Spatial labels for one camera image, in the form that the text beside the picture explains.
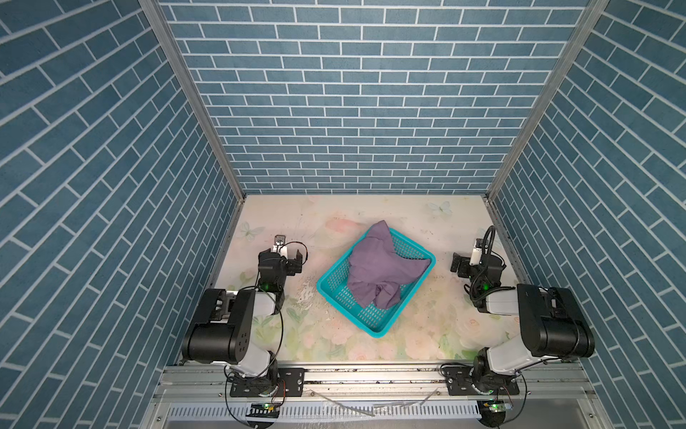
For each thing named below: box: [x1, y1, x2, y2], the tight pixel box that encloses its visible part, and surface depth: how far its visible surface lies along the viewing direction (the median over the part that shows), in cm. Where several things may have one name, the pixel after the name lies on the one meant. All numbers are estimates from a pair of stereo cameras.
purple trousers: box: [348, 219, 432, 311], surface depth 88 cm
